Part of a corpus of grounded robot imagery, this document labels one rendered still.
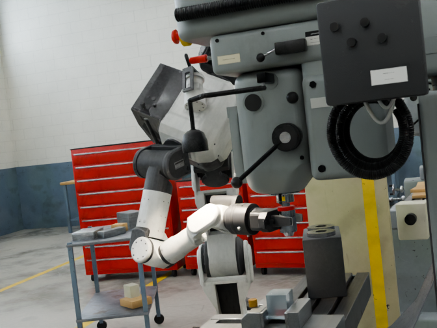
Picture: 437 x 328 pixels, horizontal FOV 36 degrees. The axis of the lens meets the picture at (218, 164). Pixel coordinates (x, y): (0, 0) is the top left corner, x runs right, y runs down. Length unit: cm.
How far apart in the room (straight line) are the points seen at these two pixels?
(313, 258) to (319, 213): 146
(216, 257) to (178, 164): 51
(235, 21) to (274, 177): 40
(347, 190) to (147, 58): 868
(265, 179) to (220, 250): 80
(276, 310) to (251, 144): 42
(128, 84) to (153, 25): 112
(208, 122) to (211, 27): 49
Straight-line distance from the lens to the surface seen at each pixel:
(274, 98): 169
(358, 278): 236
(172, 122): 214
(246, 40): 169
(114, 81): 1216
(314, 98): 164
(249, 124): 171
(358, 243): 356
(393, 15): 138
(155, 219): 206
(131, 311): 478
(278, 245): 658
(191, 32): 174
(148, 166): 210
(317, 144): 165
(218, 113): 215
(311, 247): 211
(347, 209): 353
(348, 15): 139
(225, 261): 247
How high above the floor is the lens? 149
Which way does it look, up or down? 3 degrees down
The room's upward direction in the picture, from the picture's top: 6 degrees counter-clockwise
